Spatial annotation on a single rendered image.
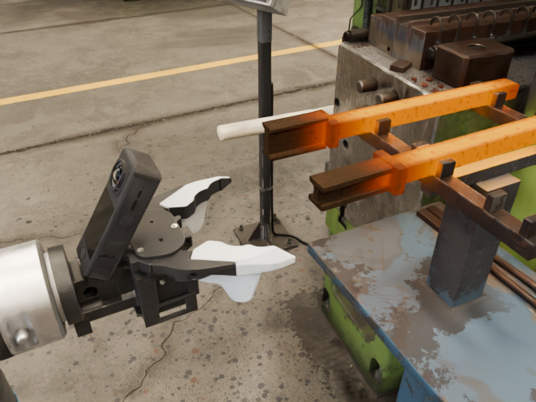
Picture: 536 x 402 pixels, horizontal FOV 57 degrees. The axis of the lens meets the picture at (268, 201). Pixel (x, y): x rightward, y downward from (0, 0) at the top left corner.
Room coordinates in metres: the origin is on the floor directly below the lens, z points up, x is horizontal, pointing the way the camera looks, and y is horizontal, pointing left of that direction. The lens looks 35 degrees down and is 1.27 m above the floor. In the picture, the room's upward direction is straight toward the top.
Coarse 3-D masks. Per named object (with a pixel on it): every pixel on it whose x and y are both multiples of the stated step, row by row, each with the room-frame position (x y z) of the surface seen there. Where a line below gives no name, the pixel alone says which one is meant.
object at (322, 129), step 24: (432, 96) 0.67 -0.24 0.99; (456, 96) 0.67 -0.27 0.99; (480, 96) 0.68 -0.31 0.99; (288, 120) 0.57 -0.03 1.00; (312, 120) 0.57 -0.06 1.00; (336, 120) 0.58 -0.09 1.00; (360, 120) 0.59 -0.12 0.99; (408, 120) 0.63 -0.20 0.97; (288, 144) 0.56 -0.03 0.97; (312, 144) 0.57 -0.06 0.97; (336, 144) 0.57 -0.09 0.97
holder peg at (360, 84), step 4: (364, 80) 1.02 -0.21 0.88; (368, 80) 1.02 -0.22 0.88; (372, 80) 1.02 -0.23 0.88; (360, 84) 1.01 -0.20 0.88; (364, 84) 1.00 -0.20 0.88; (368, 84) 1.01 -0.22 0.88; (372, 84) 1.01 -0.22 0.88; (376, 84) 1.01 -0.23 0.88; (360, 88) 1.00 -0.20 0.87; (364, 88) 1.00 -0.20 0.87; (368, 88) 1.00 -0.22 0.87; (372, 88) 1.01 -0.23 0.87; (376, 88) 1.01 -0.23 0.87; (360, 92) 1.00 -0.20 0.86; (364, 92) 1.00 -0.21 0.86
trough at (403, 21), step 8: (472, 8) 1.15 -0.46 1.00; (480, 8) 1.16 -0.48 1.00; (488, 8) 1.16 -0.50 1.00; (496, 8) 1.17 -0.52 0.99; (408, 16) 1.08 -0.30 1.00; (416, 16) 1.09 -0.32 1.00; (424, 16) 1.10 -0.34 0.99; (432, 16) 1.11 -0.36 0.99; (440, 16) 1.11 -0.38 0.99; (400, 24) 1.07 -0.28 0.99
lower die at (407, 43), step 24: (504, 0) 1.31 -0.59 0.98; (528, 0) 1.22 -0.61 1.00; (384, 24) 1.12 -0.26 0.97; (408, 24) 1.04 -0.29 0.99; (432, 24) 1.05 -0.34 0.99; (456, 24) 1.05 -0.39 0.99; (480, 24) 1.05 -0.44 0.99; (504, 24) 1.06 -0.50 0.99; (528, 24) 1.09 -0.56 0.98; (384, 48) 1.11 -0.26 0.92; (408, 48) 1.03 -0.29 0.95; (528, 48) 1.10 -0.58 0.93
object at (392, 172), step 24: (528, 120) 0.59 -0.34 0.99; (432, 144) 0.52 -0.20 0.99; (456, 144) 0.52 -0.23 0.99; (480, 144) 0.52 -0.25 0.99; (504, 144) 0.54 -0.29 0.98; (528, 144) 0.56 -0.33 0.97; (336, 168) 0.46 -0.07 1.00; (360, 168) 0.46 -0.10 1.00; (384, 168) 0.46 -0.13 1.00; (408, 168) 0.47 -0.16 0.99; (432, 168) 0.49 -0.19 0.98; (336, 192) 0.44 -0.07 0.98; (360, 192) 0.45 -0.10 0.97
